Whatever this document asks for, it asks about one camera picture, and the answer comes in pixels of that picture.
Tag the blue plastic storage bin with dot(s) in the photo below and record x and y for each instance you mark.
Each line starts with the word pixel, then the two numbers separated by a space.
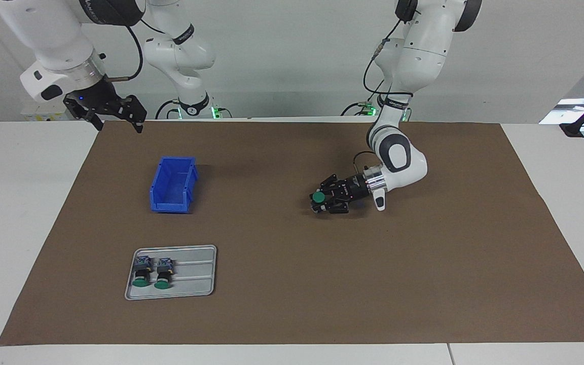
pixel 173 190

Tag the white box yellow labels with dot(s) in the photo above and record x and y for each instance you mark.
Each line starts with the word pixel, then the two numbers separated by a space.
pixel 43 115

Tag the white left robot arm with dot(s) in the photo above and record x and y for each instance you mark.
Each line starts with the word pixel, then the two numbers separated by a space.
pixel 424 50

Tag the brown table mat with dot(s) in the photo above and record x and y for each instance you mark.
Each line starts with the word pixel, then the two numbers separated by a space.
pixel 373 279

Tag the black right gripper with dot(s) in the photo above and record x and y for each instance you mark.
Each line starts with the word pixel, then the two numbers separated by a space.
pixel 97 96

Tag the green push button switch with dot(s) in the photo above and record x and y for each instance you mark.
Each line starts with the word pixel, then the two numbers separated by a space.
pixel 317 196
pixel 164 274
pixel 142 272

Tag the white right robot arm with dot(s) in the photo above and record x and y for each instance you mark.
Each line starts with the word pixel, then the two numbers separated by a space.
pixel 59 45

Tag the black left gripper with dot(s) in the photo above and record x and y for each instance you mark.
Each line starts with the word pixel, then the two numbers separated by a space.
pixel 354 190

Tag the silver metal tray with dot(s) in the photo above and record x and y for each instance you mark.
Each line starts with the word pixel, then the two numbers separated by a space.
pixel 195 279

